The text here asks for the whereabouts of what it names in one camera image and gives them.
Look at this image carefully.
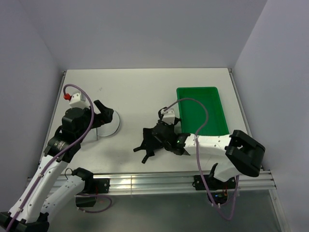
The white mesh laundry bag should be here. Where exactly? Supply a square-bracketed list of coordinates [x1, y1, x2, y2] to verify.
[97, 111, 121, 140]

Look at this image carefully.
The black bra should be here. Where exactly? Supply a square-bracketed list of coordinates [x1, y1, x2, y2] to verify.
[133, 128, 163, 164]

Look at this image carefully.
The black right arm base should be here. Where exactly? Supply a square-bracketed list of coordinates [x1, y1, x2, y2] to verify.
[192, 163, 236, 204]

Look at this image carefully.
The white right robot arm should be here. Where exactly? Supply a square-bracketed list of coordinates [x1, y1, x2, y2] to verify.
[152, 121, 266, 189]

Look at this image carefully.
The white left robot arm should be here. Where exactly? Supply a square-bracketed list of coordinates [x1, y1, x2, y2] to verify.
[0, 100, 114, 232]

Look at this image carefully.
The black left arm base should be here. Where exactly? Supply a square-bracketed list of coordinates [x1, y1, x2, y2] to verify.
[65, 168, 112, 213]

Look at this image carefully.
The green plastic tray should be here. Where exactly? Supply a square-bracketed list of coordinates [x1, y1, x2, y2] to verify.
[176, 87, 229, 136]

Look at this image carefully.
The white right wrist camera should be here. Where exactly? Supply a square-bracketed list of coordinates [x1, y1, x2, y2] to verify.
[161, 108, 176, 125]

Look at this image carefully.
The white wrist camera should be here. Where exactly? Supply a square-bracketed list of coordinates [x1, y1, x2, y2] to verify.
[64, 92, 89, 110]
[161, 108, 176, 125]

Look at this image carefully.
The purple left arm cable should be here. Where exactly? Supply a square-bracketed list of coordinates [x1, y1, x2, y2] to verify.
[4, 84, 113, 232]

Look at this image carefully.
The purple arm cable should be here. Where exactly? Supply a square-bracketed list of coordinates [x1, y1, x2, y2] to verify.
[4, 84, 113, 232]
[165, 98, 241, 221]

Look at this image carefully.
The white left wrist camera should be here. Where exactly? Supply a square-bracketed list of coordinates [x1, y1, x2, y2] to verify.
[64, 92, 89, 110]

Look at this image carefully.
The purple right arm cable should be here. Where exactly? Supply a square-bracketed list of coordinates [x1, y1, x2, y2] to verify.
[165, 98, 241, 221]

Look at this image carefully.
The aluminium front rail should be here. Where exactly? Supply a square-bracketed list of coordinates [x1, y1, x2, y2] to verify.
[23, 170, 277, 197]

